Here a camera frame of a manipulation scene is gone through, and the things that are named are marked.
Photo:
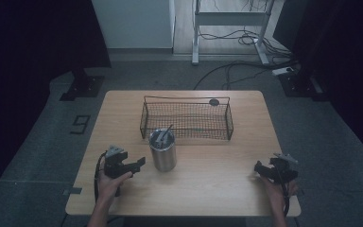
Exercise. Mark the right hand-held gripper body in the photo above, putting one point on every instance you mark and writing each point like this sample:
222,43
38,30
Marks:
284,170

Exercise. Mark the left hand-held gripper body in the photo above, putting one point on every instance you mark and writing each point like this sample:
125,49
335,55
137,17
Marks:
115,162

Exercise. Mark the stainless steel tumbler cup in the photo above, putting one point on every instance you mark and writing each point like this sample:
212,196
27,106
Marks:
163,154

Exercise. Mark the person's right hand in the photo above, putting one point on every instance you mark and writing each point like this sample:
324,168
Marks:
277,192

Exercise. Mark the person's left hand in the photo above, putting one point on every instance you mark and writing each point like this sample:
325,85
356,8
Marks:
108,186

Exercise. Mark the grey metal straw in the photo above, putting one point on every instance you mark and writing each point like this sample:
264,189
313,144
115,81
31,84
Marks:
164,135

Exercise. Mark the black round disc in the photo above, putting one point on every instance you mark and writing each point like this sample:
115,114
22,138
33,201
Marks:
214,102

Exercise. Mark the black stand base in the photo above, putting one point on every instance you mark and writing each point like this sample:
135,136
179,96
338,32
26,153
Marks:
83,85
301,83

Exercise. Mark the white power strip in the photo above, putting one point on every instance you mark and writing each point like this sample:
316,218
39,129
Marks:
284,70

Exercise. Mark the dark curtain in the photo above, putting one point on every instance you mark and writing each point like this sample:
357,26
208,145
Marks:
343,63
28,63

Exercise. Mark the white desk frame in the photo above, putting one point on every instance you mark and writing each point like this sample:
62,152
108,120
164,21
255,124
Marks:
230,19

